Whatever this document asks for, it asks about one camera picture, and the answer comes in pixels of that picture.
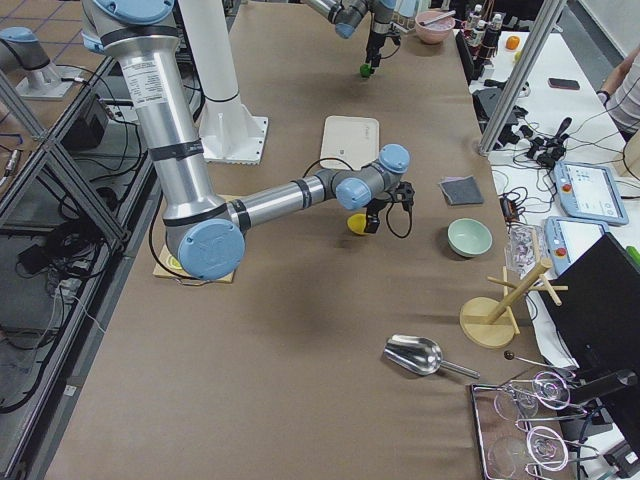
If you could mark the metal scoop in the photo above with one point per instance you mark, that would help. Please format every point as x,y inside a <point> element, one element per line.
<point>421,356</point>

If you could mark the teach pendant tablet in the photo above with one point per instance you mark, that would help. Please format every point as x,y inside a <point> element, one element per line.
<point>568,239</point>
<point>588,191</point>

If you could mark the mint green bowl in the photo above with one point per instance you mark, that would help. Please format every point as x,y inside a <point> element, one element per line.
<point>469,237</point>

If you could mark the grey folded cloth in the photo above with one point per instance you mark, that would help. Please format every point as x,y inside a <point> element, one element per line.
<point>459,191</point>

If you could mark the teach pendant tablet near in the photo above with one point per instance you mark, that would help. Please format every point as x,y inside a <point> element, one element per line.
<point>568,239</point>

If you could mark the pink bowl with ice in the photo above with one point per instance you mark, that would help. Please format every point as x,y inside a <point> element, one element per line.
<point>433,27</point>

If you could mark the wooden mug tree stand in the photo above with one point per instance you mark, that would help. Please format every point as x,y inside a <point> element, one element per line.
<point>491,323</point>

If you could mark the teach pendant tablet far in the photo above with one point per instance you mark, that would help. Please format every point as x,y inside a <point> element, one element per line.
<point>588,191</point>

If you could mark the black monitor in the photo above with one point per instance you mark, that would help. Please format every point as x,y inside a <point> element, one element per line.
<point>599,316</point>

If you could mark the aluminium frame post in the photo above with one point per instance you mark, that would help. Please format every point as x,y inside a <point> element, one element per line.
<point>543,25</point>

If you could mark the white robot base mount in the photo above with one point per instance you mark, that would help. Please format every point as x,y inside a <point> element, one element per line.
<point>231,134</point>

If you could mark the yellow lemon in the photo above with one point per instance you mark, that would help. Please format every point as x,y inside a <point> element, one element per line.
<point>357,223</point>

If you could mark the wooden cutting board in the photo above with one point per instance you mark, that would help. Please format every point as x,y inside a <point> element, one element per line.
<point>167,266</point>

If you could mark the green lime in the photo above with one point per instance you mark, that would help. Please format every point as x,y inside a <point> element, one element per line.
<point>366,71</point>

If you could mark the wire glass rack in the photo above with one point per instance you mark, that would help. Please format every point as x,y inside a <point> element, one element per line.
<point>517,428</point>

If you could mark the white rabbit tray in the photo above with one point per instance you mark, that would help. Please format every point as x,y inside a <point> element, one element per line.
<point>349,142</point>

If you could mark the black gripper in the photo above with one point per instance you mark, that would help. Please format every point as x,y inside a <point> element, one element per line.
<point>372,212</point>
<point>375,41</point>

